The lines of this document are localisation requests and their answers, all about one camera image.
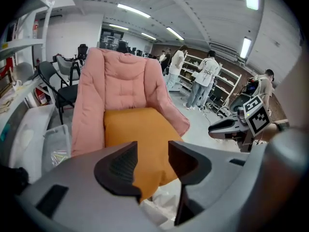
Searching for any gray armchair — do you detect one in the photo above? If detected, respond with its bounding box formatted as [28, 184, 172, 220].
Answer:
[55, 55, 82, 81]

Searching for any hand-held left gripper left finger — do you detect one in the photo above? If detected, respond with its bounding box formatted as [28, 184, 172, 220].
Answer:
[14, 141, 160, 232]

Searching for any orange cushion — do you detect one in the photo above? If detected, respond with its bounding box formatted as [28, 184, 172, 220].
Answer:
[103, 107, 184, 204]

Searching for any white storage rack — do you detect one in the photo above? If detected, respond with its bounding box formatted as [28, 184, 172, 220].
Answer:
[179, 54, 242, 117]

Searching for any red fire extinguisher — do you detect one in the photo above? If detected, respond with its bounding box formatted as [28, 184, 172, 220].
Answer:
[35, 85, 48, 106]

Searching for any white plastic container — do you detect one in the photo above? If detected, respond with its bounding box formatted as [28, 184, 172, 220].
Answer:
[9, 103, 56, 180]

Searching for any clear plastic bin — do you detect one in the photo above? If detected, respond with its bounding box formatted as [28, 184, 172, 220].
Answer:
[41, 124, 73, 177]

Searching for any plastic bottle red label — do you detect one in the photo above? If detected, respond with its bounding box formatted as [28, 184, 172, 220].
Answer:
[32, 19, 40, 39]

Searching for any white mug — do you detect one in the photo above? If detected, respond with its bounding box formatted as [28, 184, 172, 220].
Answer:
[11, 79, 23, 92]

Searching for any white shelving unit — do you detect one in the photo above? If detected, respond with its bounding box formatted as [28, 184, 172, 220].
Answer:
[0, 0, 74, 60]

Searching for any black office chair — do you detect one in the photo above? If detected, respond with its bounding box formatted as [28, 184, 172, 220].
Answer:
[76, 43, 88, 61]

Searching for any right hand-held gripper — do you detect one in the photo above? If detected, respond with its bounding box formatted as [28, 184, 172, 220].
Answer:
[208, 94, 274, 152]

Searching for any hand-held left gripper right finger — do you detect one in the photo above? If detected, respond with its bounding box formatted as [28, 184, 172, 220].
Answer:
[168, 140, 264, 227]

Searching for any person's right forearm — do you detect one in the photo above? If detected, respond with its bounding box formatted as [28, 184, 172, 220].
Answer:
[260, 119, 291, 143]

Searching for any black folding chair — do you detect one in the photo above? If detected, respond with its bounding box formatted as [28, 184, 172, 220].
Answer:
[38, 61, 80, 126]

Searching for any pink padded seat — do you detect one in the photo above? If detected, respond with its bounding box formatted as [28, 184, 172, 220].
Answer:
[70, 46, 191, 158]

